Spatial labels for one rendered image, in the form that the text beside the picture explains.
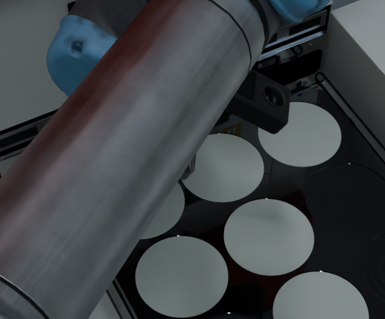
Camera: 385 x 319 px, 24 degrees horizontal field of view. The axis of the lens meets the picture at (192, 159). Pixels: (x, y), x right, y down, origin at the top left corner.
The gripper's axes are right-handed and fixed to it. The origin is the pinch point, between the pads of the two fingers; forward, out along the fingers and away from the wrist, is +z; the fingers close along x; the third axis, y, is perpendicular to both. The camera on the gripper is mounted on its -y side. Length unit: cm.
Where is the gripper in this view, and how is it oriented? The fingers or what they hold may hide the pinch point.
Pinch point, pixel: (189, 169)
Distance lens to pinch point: 98.6
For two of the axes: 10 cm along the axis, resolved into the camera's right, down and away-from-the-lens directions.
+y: -9.9, -1.0, 0.8
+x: -1.3, 7.9, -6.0
